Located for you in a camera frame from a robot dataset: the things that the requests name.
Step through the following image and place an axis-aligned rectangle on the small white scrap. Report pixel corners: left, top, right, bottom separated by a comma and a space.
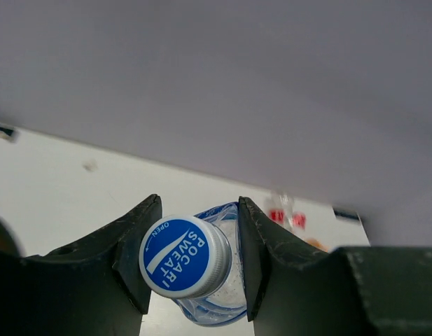
82, 160, 99, 172

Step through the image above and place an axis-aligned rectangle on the blue sticker left corner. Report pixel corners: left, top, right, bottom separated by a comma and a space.
0, 123, 18, 143

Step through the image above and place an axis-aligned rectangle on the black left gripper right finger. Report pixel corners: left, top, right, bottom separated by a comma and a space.
239, 197, 432, 335

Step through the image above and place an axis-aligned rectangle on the blue sticker right corner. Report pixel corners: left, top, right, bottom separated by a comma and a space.
333, 207, 362, 223

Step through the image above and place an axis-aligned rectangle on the crushed red label bottle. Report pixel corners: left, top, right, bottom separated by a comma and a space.
266, 191, 307, 232

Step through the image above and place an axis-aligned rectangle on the blue sticker corner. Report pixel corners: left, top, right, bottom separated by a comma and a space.
0, 123, 18, 143
333, 207, 362, 223

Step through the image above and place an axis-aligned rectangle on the blue label bottle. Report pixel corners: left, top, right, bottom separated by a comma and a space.
139, 202, 246, 327

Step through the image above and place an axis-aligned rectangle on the brown cardboard cylinder bin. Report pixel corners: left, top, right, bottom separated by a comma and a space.
0, 218, 22, 257

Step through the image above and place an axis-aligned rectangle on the orange juice bottle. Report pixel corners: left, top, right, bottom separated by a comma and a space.
305, 238, 330, 252

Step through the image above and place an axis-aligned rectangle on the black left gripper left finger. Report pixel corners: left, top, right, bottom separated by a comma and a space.
0, 195, 162, 335

